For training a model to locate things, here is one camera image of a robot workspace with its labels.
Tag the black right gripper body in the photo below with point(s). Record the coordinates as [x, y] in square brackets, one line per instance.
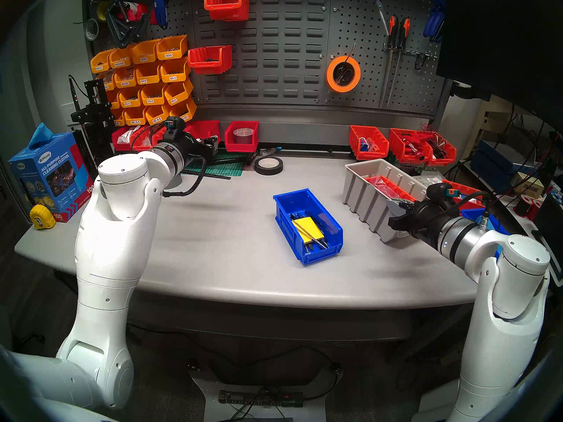
[422, 221]

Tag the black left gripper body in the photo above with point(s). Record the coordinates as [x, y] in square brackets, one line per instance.
[195, 146]

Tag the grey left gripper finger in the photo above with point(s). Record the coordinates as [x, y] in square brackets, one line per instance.
[212, 141]
[211, 152]

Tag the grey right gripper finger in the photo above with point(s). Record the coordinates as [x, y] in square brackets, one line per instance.
[400, 201]
[397, 225]

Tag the orange bin holding plastic bag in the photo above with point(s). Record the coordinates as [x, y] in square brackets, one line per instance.
[407, 194]

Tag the clear bag of red parts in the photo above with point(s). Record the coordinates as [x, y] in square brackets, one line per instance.
[382, 186]

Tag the red bin holding tape roll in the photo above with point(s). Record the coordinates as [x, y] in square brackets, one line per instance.
[242, 148]

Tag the grey duct tape roll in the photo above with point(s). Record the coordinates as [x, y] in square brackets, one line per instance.
[175, 182]
[243, 137]

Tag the large grey storage bin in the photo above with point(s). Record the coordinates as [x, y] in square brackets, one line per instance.
[365, 197]

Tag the metal tweezers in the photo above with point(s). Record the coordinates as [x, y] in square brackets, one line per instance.
[319, 241]

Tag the yellow sticky note pad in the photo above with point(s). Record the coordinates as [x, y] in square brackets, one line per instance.
[308, 227]

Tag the large blue storage bin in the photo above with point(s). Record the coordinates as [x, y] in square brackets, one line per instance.
[286, 210]

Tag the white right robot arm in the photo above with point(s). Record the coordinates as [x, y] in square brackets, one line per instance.
[501, 337]

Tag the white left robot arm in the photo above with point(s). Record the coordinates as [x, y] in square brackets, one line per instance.
[110, 249]

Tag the black hand tool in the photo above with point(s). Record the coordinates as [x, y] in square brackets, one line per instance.
[440, 147]

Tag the red bin with card pack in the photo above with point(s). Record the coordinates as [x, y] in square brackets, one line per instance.
[206, 126]

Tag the long black plastic strip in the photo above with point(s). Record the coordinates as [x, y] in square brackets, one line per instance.
[220, 176]

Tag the green cutting mat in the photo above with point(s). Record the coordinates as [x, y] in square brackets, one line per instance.
[233, 169]

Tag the clear packet with green print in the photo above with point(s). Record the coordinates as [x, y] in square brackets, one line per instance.
[426, 180]

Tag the white Kimtech wipes box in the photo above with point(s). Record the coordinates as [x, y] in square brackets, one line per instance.
[411, 165]

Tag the yellow bin labelled M4-0.7 HEX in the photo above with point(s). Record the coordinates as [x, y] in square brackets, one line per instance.
[187, 109]

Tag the black marker pen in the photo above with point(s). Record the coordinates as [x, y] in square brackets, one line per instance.
[250, 158]

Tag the clear plastic bag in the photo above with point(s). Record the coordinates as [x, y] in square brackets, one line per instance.
[148, 139]

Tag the blue bin holding cloth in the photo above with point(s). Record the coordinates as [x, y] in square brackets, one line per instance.
[470, 214]

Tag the yellow bin labelled M2.5-5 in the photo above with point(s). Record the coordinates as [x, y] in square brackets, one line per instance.
[157, 116]

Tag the black tape roll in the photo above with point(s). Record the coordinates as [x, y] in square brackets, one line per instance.
[259, 169]

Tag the orange bin with blue card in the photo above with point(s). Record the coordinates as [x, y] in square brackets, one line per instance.
[462, 187]

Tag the red threadlocker package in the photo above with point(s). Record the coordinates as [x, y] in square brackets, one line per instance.
[413, 150]

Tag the yellow bin labelled M3-6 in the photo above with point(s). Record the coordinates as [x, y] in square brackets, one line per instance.
[178, 95]

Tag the red bin with clear bag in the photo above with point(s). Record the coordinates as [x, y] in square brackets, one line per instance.
[137, 147]

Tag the yellow bin labelled M3-8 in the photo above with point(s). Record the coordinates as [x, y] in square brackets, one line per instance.
[151, 98]

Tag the yellow bin labelled M2.5-6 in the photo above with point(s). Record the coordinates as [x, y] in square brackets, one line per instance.
[134, 119]

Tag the blue capped glue bottle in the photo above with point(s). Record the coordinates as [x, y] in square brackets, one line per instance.
[363, 143]

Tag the white plastic bag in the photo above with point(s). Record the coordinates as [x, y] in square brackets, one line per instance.
[124, 136]

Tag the orange bin with glue bottles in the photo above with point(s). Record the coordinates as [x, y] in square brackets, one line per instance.
[358, 140]

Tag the red bin with white bag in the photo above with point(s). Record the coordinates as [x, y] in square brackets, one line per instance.
[121, 147]

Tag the yellow bin labelled M3-4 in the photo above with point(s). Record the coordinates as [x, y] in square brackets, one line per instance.
[175, 73]

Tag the yellow bin labelled M3-12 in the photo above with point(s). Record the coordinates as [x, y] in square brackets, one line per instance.
[129, 100]

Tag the yellow bin labelled M2.5-8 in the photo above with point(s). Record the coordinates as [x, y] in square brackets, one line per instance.
[118, 119]

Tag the yellow bin labelled M4-6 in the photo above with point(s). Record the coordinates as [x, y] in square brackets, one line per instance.
[146, 76]

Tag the dark blue storage crate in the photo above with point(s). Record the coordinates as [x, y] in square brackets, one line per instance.
[488, 159]

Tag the small yellow parts bin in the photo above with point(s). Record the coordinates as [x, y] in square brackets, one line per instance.
[107, 80]
[114, 101]

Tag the yellow bin labelled M4X4X6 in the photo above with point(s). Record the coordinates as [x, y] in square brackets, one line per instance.
[125, 79]

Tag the yellow bin labelled M3X6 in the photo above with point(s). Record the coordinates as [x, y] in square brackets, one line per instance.
[170, 51]

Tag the red thread spool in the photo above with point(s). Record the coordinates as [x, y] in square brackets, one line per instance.
[523, 205]

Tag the black metal stand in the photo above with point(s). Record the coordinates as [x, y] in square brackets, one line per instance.
[94, 113]

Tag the grey pegboard with hand tools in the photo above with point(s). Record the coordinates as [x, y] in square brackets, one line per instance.
[369, 96]

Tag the small cardboard box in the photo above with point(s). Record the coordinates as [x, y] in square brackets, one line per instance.
[530, 186]

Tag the yellow bin labelled M3X8 BAD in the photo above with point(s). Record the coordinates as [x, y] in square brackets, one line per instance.
[121, 58]

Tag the grey pegboard with yellow bins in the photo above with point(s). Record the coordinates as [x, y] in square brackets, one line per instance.
[180, 12]

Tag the orange masking tape roll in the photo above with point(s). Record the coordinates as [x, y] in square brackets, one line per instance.
[330, 78]

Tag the black carabiner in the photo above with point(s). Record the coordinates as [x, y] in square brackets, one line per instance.
[416, 61]

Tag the blue cleaning cloths box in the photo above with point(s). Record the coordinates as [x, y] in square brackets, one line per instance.
[53, 179]

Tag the metal hook rack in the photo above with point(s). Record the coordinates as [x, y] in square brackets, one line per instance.
[429, 55]

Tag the blue cloth in box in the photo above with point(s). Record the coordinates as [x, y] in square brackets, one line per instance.
[40, 137]

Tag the hanging grey tape roll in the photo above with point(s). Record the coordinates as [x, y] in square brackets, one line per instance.
[86, 30]

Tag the yellow tape roll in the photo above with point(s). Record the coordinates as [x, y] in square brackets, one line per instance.
[101, 10]

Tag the yellow tape measure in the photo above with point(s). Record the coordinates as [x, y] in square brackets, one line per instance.
[42, 217]

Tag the blue spring clamps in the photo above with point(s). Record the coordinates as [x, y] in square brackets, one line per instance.
[435, 21]

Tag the black monitor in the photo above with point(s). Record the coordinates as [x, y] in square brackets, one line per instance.
[492, 38]

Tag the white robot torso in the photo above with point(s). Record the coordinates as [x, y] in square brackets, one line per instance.
[433, 410]

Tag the black power strip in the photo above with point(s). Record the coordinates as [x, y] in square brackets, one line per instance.
[250, 398]

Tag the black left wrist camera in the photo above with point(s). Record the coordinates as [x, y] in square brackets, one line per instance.
[175, 125]

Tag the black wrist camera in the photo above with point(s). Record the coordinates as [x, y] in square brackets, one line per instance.
[175, 125]
[440, 192]

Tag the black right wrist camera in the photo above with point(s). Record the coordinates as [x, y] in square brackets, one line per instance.
[440, 192]

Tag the orange wall bin with contents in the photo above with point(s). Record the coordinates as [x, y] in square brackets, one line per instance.
[206, 66]

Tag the grey louvered wall panel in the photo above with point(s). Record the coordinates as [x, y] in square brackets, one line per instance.
[286, 52]

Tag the empty orange wall bin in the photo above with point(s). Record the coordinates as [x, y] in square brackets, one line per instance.
[224, 10]

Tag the white wall switch plate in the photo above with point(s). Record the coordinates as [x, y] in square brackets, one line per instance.
[66, 114]

